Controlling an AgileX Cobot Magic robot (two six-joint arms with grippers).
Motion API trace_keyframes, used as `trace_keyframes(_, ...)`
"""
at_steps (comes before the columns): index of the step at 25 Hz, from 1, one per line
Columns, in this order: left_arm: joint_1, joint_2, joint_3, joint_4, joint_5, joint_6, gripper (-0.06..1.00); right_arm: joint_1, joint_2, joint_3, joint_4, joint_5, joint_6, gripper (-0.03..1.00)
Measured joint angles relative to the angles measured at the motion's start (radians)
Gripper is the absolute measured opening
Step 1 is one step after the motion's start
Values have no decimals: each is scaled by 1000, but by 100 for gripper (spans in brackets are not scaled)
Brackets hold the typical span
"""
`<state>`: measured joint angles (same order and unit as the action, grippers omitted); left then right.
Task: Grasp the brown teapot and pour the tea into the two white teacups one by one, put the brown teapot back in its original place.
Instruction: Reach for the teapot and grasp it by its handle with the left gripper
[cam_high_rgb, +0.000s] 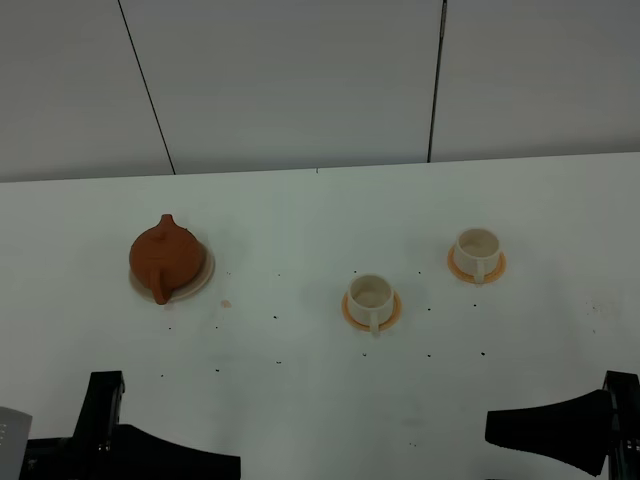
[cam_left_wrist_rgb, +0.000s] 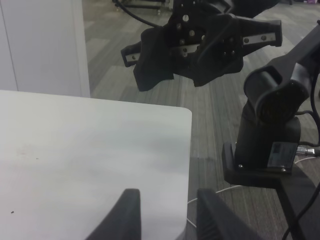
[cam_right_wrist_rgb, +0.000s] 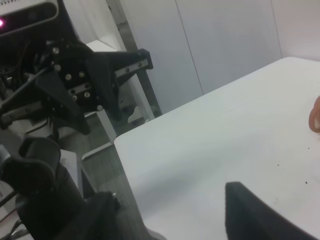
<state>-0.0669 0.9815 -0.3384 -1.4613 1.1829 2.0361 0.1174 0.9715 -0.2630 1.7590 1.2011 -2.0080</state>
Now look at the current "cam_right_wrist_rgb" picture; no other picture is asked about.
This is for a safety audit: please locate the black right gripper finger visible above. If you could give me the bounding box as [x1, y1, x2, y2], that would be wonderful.
[225, 182, 315, 240]

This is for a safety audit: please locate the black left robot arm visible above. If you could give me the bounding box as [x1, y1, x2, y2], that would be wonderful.
[0, 42, 153, 240]

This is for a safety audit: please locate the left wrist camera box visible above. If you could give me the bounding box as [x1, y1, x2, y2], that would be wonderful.
[0, 0, 61, 36]

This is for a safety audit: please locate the brown clay teapot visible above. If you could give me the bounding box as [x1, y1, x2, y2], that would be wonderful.
[308, 97, 320, 133]

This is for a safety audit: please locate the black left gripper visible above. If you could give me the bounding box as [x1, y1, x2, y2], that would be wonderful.
[0, 40, 153, 134]

